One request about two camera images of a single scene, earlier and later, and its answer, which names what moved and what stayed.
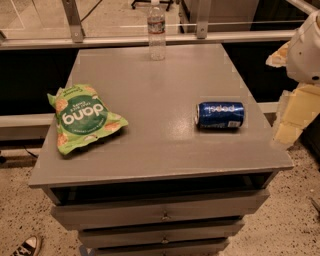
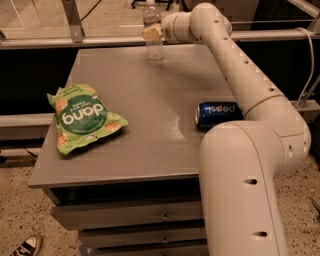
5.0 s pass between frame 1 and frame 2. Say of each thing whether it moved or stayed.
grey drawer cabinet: stayed
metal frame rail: stayed
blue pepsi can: stayed
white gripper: moved
